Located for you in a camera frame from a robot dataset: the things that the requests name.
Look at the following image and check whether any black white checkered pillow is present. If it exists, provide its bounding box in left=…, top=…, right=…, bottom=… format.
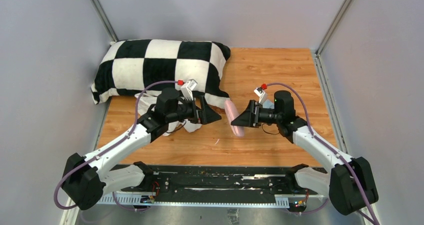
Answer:
left=90, top=39, right=231, bottom=109

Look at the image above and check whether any white crumpled cloth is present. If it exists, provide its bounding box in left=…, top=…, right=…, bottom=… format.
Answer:
left=137, top=91, right=202, bottom=136

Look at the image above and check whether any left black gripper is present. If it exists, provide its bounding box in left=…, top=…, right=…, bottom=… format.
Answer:
left=166, top=95, right=221, bottom=125

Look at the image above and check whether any aluminium frame post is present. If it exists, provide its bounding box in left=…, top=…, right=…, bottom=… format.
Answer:
left=315, top=0, right=353, bottom=57
left=90, top=0, right=119, bottom=42

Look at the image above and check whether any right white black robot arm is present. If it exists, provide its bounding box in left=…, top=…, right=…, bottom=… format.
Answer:
left=224, top=90, right=379, bottom=215

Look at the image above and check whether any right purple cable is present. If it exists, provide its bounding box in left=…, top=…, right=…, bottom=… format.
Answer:
left=260, top=82, right=381, bottom=225

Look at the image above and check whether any purple cable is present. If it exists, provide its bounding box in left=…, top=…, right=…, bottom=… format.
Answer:
left=260, top=82, right=381, bottom=225
left=53, top=80, right=185, bottom=211

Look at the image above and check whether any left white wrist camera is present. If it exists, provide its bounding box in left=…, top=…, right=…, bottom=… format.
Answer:
left=180, top=79, right=198, bottom=101

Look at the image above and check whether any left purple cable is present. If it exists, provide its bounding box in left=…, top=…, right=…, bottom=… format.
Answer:
left=53, top=80, right=185, bottom=211

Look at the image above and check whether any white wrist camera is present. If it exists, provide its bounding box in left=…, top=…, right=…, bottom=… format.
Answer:
left=253, top=87, right=268, bottom=105
left=180, top=79, right=198, bottom=101

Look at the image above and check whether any pink glasses case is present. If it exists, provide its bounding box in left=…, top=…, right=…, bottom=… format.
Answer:
left=224, top=99, right=245, bottom=138

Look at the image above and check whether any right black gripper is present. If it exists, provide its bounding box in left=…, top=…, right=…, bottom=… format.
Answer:
left=231, top=100, right=282, bottom=129

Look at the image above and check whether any right aluminium frame post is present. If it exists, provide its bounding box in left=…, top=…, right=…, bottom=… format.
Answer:
left=315, top=0, right=353, bottom=57

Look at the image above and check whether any aluminium slotted rail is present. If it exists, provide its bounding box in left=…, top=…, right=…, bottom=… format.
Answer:
left=96, top=191, right=290, bottom=208

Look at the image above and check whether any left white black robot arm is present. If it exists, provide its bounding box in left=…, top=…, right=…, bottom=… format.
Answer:
left=54, top=87, right=222, bottom=211

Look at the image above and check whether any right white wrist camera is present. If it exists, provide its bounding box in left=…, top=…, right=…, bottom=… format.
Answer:
left=253, top=87, right=268, bottom=105

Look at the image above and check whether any left aluminium frame post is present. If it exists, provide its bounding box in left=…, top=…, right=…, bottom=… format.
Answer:
left=90, top=0, right=119, bottom=42

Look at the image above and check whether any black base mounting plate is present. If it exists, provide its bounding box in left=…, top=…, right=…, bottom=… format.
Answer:
left=122, top=165, right=317, bottom=200

